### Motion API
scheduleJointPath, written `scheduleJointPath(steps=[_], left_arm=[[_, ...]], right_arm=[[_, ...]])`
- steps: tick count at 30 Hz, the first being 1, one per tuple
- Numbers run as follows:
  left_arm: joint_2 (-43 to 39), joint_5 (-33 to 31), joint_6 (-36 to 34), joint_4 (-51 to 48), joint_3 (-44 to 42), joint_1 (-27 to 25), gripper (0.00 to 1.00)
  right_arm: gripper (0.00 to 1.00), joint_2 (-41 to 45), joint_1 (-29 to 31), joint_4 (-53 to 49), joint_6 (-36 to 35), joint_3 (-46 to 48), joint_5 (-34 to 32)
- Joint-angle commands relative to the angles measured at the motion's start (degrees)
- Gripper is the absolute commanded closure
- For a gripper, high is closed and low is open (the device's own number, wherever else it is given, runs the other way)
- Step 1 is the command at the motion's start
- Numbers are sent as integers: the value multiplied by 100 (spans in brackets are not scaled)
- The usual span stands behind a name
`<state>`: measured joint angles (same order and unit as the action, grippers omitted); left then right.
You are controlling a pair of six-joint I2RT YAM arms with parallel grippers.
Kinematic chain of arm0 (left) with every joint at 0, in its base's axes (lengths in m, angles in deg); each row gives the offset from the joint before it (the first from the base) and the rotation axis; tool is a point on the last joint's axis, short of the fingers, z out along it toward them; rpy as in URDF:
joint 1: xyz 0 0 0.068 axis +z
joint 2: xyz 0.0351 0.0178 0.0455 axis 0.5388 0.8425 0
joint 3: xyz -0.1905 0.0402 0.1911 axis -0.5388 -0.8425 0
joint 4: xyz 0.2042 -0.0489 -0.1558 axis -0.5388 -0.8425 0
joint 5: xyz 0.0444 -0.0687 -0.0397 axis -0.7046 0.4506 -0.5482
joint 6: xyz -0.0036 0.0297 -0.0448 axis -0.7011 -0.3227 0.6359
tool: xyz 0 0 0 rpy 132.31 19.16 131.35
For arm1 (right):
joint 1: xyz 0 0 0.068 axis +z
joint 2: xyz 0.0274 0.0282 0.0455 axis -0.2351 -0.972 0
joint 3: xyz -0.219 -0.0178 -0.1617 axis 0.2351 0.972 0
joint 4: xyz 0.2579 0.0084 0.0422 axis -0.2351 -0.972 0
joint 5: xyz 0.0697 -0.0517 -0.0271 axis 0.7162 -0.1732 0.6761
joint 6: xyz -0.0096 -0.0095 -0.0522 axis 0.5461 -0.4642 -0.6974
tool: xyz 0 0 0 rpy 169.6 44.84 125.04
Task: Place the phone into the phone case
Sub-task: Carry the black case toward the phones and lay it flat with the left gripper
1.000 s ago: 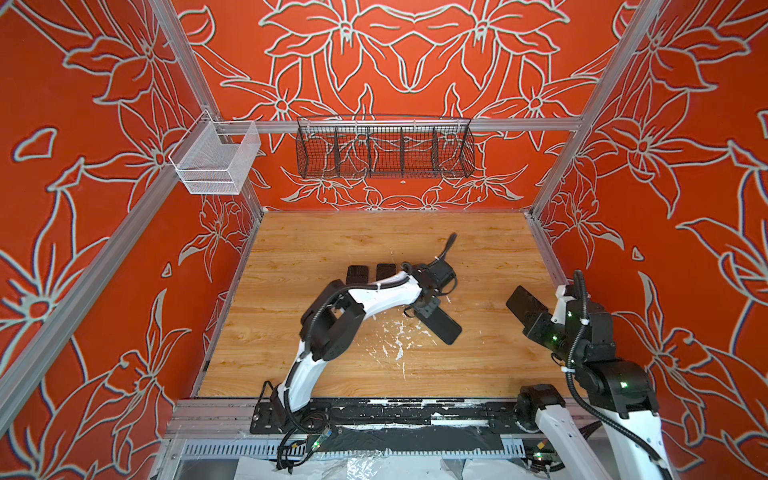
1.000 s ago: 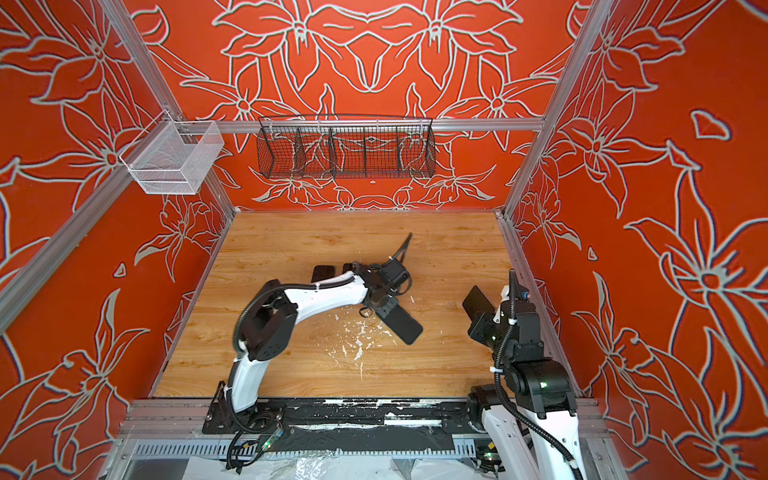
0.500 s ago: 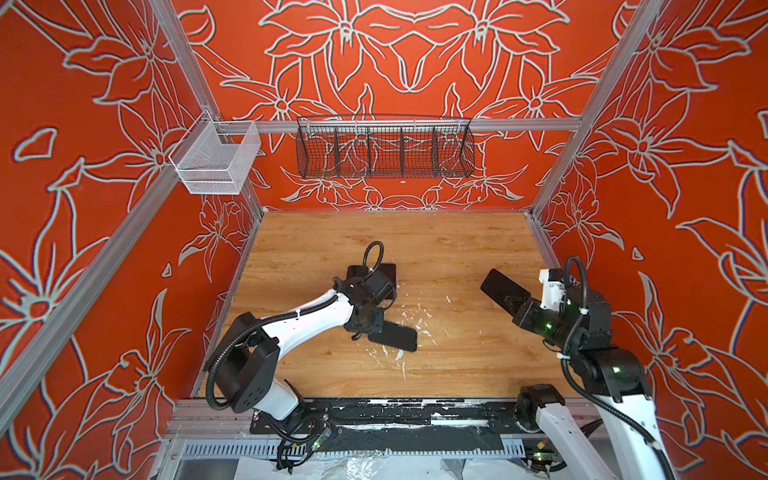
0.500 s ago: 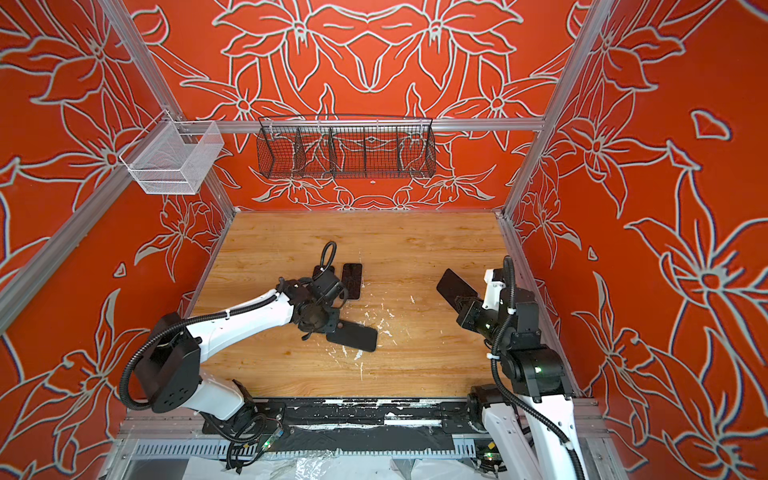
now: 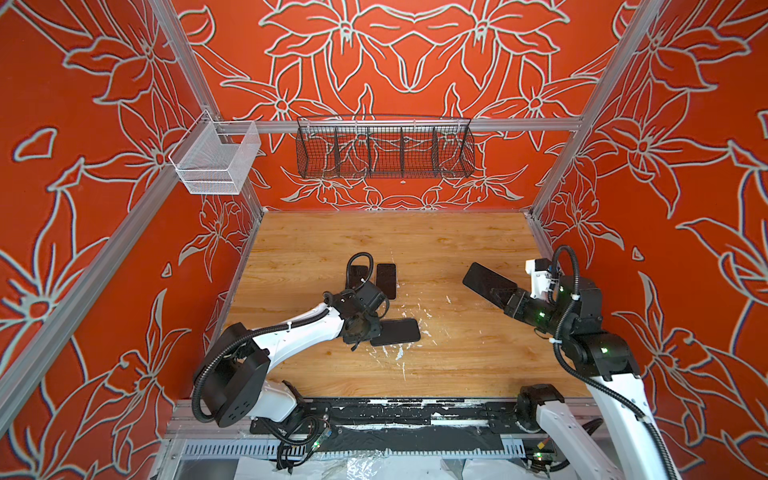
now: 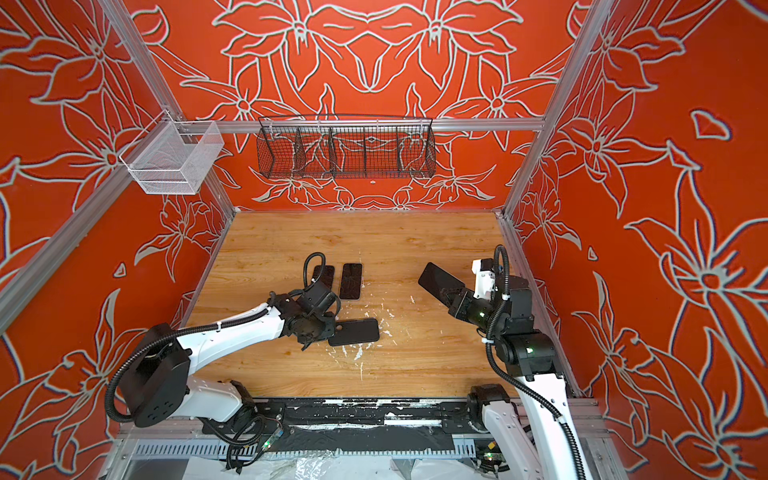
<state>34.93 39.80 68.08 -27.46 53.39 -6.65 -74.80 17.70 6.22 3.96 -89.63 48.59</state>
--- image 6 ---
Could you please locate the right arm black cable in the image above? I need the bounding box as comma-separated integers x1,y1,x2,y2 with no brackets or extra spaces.
483,243,588,480

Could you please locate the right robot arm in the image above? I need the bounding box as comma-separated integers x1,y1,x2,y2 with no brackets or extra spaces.
438,287,592,479

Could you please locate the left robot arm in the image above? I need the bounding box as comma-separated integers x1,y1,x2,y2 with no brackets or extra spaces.
104,281,342,428

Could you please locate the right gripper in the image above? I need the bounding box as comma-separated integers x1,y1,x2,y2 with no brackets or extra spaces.
441,285,511,338

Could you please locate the white mesh basket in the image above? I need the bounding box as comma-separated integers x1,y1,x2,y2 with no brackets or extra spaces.
119,119,224,195

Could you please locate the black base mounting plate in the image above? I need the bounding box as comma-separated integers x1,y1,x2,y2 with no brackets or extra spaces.
219,397,487,434

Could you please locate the aluminium frame rail back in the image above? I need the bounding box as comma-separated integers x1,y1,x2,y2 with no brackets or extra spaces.
212,117,544,134

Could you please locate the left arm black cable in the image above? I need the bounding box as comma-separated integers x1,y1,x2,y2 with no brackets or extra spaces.
302,251,328,289

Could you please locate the black wire basket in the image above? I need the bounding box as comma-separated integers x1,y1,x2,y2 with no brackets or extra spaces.
256,115,437,180

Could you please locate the black smartphone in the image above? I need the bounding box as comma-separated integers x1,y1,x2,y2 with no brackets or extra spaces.
340,263,364,300
418,262,465,305

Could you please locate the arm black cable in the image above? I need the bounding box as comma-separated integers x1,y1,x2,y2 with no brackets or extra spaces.
302,251,328,289
483,243,588,480

